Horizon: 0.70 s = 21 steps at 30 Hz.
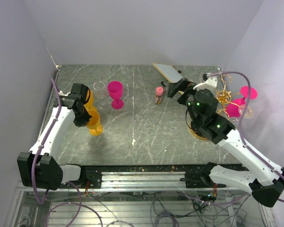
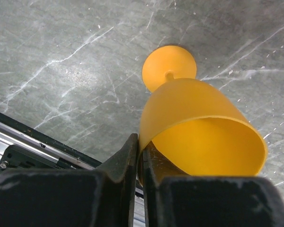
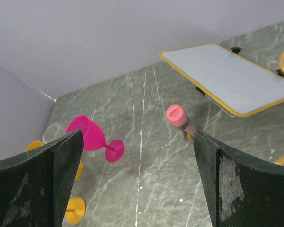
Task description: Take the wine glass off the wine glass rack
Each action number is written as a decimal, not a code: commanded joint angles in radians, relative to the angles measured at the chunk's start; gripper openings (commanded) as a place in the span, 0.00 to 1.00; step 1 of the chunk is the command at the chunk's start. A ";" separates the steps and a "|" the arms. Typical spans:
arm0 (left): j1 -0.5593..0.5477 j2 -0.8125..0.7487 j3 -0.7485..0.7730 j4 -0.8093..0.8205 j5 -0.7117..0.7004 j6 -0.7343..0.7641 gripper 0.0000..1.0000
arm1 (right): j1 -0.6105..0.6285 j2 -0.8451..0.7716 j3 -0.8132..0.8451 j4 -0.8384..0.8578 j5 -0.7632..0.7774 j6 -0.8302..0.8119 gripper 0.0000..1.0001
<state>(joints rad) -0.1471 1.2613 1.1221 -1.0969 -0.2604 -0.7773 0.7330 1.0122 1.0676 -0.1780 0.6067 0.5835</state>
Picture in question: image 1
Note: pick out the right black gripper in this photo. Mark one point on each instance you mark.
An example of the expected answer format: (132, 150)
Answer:
(181, 85)

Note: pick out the pink wine glass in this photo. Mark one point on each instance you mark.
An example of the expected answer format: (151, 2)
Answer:
(232, 107)
(115, 91)

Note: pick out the orange wine glass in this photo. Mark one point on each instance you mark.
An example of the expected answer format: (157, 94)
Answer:
(94, 126)
(89, 101)

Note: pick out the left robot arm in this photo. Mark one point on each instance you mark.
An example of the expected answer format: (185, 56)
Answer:
(52, 142)

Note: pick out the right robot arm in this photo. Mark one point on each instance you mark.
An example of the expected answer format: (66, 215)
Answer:
(263, 179)

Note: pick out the gold wine glass rack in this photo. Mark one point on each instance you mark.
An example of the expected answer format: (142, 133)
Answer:
(224, 96)

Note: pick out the yellow framed tilted mirror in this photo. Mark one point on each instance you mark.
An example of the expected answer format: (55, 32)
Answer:
(168, 72)

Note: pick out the small pink capped bottle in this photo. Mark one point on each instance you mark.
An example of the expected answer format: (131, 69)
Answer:
(158, 95)

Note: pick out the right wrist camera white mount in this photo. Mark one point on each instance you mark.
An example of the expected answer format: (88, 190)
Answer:
(209, 81)

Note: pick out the aluminium rail frame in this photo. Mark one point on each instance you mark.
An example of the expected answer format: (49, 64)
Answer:
(161, 177)

